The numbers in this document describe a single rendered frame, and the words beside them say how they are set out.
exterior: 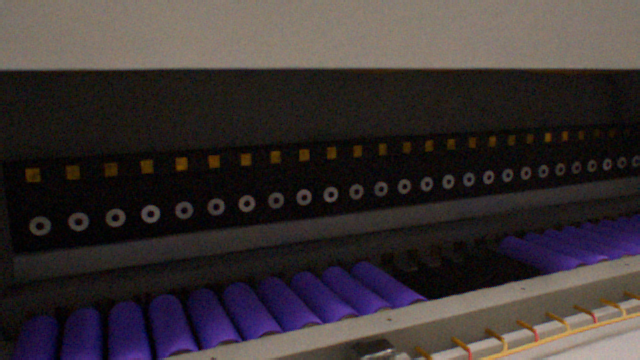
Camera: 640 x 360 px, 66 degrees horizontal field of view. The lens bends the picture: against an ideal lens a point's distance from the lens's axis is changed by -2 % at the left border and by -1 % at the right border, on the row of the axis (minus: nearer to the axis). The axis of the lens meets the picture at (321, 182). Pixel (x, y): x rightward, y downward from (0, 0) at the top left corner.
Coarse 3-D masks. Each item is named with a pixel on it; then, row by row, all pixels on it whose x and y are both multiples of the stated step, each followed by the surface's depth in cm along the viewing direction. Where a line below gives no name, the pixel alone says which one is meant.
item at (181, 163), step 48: (288, 144) 34; (336, 144) 35; (384, 144) 36; (432, 144) 38; (480, 144) 40; (528, 144) 42; (576, 144) 45; (624, 144) 47; (48, 192) 28; (96, 192) 30; (144, 192) 31; (192, 192) 32; (240, 192) 33; (288, 192) 34; (432, 192) 39; (480, 192) 41; (48, 240) 29; (96, 240) 30
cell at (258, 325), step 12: (228, 288) 28; (240, 288) 28; (228, 300) 28; (240, 300) 27; (252, 300) 26; (228, 312) 27; (240, 312) 26; (252, 312) 25; (264, 312) 25; (240, 324) 25; (252, 324) 24; (264, 324) 24; (276, 324) 24; (252, 336) 23
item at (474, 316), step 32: (512, 288) 26; (544, 288) 26; (576, 288) 27; (608, 288) 28; (352, 320) 23; (384, 320) 23; (416, 320) 23; (448, 320) 24; (480, 320) 24; (512, 320) 25; (544, 320) 26; (608, 320) 26; (192, 352) 21; (224, 352) 21; (256, 352) 20; (288, 352) 20; (320, 352) 21; (416, 352) 23; (512, 352) 23
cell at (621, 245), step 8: (568, 232) 38; (576, 232) 38; (584, 232) 38; (592, 232) 37; (592, 240) 37; (600, 240) 36; (608, 240) 36; (616, 240) 35; (616, 248) 35; (624, 248) 34; (632, 248) 34
